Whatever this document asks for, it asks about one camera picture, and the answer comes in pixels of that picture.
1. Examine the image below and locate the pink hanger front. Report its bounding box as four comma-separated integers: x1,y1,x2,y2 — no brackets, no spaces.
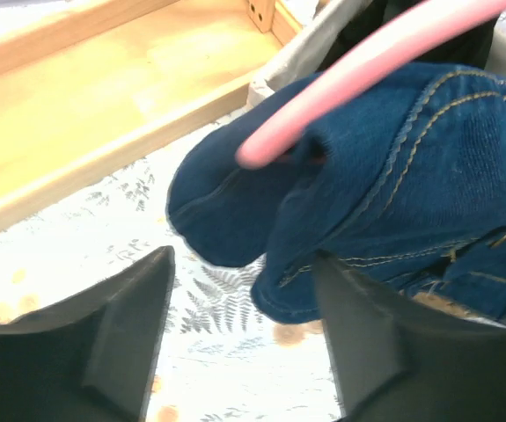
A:
236,0,506,168

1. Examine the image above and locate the wooden clothes rack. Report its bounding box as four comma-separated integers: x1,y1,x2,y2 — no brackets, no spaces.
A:
0,1,301,231

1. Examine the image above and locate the floral tablecloth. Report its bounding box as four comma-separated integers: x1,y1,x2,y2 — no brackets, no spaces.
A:
0,126,341,421

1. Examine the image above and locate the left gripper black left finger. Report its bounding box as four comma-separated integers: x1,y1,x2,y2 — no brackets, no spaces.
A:
0,246,175,422

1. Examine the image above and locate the blue denim skirt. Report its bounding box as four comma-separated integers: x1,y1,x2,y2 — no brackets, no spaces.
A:
166,62,506,324

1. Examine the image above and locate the black garment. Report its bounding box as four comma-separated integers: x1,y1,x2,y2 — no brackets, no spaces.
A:
318,1,506,76

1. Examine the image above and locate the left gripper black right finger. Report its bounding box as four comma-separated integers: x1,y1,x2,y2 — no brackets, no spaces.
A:
313,254,506,422

